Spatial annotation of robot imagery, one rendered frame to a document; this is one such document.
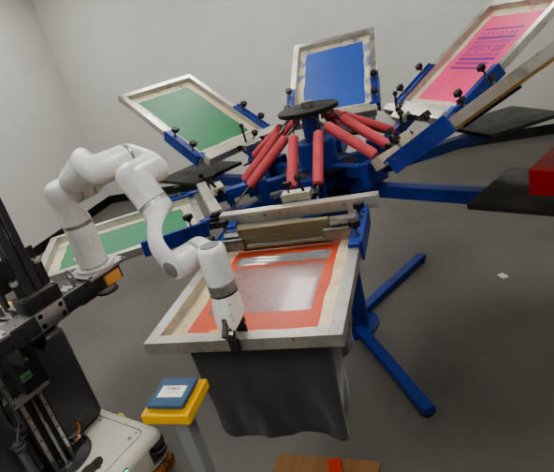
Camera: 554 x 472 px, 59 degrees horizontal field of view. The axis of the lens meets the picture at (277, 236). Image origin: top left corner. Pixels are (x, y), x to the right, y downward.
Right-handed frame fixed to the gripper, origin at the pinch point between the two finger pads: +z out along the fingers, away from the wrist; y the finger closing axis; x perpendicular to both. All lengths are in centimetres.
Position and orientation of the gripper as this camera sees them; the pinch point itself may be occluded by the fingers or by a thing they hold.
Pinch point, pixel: (239, 337)
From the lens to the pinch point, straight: 137.4
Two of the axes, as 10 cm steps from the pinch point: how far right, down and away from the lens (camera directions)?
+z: 2.3, 8.9, 3.8
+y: -2.3, 4.3, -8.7
